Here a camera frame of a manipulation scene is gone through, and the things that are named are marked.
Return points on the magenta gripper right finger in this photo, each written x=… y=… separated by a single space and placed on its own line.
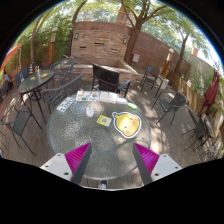
x=153 y=166

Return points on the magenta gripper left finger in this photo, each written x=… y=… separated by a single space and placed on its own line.
x=70 y=166

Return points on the white computer mouse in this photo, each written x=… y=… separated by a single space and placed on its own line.
x=89 y=111

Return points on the yellow duck mouse pad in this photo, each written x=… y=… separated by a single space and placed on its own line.
x=127 y=124

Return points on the yellow square card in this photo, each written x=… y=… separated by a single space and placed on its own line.
x=104 y=120

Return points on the round glass patio table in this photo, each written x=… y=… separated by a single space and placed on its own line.
x=111 y=155

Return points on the black chair far right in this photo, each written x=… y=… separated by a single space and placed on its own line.
x=200 y=132

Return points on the green white small box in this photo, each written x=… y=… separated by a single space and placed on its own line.
x=132 y=106

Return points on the black chair right front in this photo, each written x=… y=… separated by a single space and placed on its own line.
x=172 y=106

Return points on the black metal chair far left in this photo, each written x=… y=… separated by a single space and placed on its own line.
x=16 y=120

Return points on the grey mesh chair left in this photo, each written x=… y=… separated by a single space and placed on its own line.
x=69 y=85

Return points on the white open book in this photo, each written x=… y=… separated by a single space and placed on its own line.
x=109 y=97

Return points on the black chair right back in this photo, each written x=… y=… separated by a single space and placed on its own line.
x=151 y=77

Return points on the folded red patio umbrella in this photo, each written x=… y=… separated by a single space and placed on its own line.
x=210 y=94

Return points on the black metal chair near table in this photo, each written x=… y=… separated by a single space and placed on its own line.
x=108 y=80

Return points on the brick fountain wall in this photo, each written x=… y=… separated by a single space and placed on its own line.
x=105 y=44

